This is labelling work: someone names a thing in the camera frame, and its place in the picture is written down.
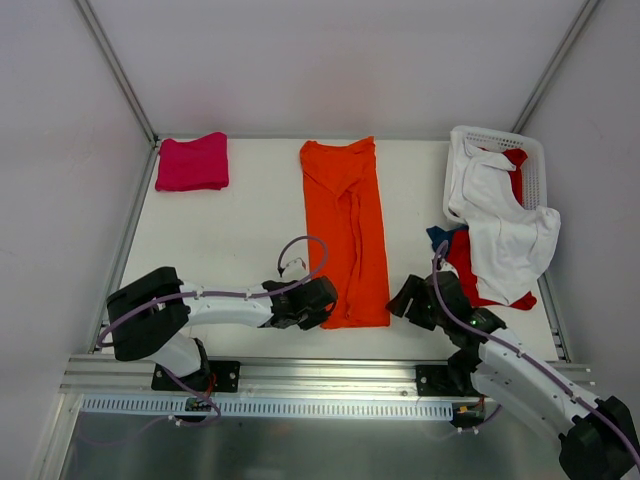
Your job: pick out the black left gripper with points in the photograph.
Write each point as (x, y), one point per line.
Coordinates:
(314, 300)

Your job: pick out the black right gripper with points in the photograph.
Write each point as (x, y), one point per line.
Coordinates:
(417, 307)

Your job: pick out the orange t shirt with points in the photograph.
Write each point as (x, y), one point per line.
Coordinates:
(343, 209)

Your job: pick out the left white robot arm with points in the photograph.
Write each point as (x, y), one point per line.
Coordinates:
(146, 317)

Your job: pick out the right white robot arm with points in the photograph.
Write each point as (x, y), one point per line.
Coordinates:
(596, 437)

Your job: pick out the dark blue t shirt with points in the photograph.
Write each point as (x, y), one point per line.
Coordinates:
(438, 235)

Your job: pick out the red t shirt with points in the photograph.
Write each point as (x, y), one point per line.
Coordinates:
(459, 252)

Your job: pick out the white t shirt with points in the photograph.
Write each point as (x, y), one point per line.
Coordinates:
(510, 246)

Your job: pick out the white plastic laundry basket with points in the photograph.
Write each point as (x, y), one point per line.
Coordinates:
(533, 173)

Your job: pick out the folded pink t shirt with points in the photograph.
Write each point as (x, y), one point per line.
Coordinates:
(200, 164)

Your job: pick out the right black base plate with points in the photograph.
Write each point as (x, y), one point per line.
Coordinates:
(444, 380)

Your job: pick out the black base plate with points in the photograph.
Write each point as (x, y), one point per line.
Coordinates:
(444, 380)
(222, 375)

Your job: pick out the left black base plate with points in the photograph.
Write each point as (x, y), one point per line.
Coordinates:
(222, 375)

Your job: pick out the white slotted cable duct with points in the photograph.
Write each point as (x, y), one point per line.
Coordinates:
(275, 408)

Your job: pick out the aluminium mounting rail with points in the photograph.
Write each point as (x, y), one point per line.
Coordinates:
(259, 378)

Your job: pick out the right aluminium frame post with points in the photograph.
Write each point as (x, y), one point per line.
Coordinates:
(584, 16)

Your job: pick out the aluminium frame post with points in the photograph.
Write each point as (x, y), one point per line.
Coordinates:
(104, 45)
(584, 16)

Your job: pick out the left aluminium frame post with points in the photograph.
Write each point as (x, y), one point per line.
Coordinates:
(104, 45)

